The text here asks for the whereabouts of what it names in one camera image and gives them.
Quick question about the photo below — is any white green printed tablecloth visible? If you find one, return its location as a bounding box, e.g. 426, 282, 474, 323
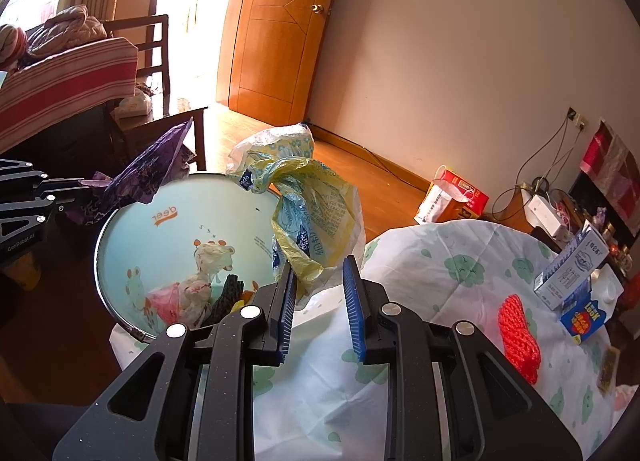
109, 218, 626, 461

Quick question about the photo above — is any white crumpled plastic bag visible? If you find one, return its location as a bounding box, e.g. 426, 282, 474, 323
179, 241, 236, 328

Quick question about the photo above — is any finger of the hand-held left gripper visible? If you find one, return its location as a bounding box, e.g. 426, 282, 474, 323
0, 193, 96, 238
0, 159, 103, 194

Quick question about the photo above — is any black foam net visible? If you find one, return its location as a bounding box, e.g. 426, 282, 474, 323
201, 272, 247, 328

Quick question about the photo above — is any reddish cloth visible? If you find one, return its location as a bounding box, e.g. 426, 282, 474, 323
0, 23, 29, 72

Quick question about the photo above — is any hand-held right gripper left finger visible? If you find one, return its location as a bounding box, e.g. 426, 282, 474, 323
52, 263, 297, 461

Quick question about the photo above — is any brown gold packet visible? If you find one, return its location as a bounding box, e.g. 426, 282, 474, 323
597, 346, 621, 395

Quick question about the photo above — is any yellow white plastic bag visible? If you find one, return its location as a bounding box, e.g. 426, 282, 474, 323
225, 123, 367, 313

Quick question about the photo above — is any red printed cloth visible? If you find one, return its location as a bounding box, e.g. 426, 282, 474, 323
580, 119, 640, 238

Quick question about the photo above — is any pink plastic bag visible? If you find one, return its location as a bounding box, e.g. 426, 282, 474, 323
146, 283, 182, 323

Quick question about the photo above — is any purple wrapper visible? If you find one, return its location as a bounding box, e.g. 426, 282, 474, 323
65, 116, 197, 226

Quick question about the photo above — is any tissue pack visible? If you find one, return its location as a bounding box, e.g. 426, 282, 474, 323
115, 93, 153, 118

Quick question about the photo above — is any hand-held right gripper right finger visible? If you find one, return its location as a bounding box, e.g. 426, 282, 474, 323
342, 255, 583, 461

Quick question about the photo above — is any black floor cable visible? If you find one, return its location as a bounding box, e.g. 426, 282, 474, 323
306, 122, 433, 186

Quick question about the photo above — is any black power cable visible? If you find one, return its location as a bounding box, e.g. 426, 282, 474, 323
491, 117, 583, 222

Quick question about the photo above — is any red white striped cover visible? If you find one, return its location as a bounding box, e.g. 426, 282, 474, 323
0, 36, 140, 154

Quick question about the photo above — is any white device box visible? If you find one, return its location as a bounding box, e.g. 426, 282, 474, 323
528, 194, 569, 238

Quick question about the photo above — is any white plastic container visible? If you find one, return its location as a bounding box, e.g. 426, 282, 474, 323
594, 263, 626, 303

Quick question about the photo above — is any light blue cartoon trash bin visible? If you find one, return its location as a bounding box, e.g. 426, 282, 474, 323
94, 172, 297, 345

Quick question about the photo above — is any white paper shopping bag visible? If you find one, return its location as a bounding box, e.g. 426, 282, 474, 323
413, 166, 472, 224

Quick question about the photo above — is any wooden door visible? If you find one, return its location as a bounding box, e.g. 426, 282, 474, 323
227, 0, 352, 126

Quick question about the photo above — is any pink quilted jacket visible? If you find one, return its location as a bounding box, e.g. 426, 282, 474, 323
25, 4, 109, 60

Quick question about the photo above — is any red foam net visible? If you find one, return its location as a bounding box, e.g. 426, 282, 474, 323
497, 293, 544, 385

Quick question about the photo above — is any dark wooden chair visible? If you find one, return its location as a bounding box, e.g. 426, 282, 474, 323
102, 14, 209, 172

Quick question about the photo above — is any blue and white box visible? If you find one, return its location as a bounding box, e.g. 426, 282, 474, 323
533, 220, 611, 310

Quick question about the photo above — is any pale pink wrapper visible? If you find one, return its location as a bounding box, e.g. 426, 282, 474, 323
612, 383, 640, 413

